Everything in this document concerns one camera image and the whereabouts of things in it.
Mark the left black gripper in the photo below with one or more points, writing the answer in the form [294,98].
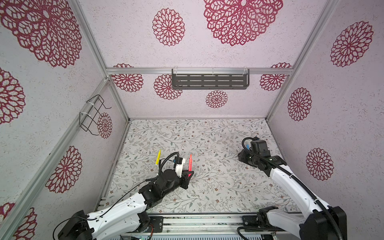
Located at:
[185,180]

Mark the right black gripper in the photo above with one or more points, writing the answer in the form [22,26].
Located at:
[242,155]

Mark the pink highlighter pen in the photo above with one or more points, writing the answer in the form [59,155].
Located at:
[190,164]

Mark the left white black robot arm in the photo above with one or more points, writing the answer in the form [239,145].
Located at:
[126,216]

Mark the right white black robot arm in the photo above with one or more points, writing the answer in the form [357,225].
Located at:
[318,220]

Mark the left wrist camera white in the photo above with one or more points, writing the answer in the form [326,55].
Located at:
[179,166]

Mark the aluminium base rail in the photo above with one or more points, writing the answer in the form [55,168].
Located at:
[204,223]

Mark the dark grey wall shelf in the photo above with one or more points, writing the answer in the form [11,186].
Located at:
[209,81]

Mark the black wire wall basket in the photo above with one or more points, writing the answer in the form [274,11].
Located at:
[96,120]

